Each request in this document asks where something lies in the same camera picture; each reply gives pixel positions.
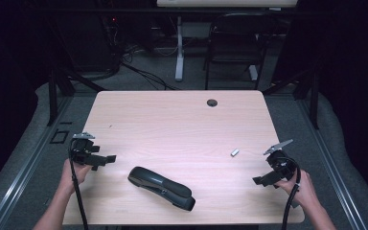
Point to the grey tape piece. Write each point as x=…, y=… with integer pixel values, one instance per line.
x=295, y=204

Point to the dark equipment cabinet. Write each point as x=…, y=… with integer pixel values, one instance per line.
x=86, y=41

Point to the silver staple strip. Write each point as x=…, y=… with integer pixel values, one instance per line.
x=234, y=152

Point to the black folding chair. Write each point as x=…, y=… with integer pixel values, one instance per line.
x=233, y=41

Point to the black stapler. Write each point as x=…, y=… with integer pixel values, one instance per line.
x=159, y=187

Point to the person's left hand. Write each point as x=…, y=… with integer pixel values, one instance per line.
x=67, y=175

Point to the aluminium floor rail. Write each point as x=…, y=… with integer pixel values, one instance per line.
x=335, y=179
x=19, y=179

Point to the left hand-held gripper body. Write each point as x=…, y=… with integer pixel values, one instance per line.
x=83, y=150

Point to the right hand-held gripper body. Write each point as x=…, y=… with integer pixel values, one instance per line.
x=282, y=164

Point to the black table grommet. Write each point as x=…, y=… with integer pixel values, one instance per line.
x=212, y=103

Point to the white desk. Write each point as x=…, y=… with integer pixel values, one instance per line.
x=179, y=48

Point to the person's right hand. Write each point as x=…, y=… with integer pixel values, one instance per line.
x=305, y=191

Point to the black metal stand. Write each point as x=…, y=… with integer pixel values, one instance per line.
x=53, y=96
x=314, y=102

